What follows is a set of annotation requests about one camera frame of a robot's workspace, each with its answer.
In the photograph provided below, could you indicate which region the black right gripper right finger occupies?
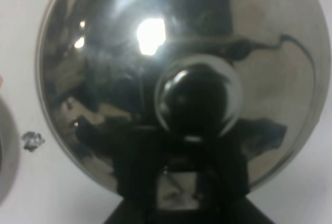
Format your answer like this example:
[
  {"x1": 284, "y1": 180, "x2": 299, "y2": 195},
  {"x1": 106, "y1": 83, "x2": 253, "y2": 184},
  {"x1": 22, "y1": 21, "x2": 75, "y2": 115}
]
[{"x1": 219, "y1": 197, "x2": 273, "y2": 224}]

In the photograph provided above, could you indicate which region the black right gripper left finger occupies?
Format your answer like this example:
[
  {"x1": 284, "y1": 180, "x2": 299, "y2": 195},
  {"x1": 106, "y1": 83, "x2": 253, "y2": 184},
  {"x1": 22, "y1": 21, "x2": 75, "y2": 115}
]
[{"x1": 104, "y1": 200, "x2": 154, "y2": 224}]

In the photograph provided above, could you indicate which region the steel saucer near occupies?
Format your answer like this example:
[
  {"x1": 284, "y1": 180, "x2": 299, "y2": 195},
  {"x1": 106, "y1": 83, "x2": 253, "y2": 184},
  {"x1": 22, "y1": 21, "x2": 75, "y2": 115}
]
[{"x1": 1, "y1": 99, "x2": 20, "y2": 205}]

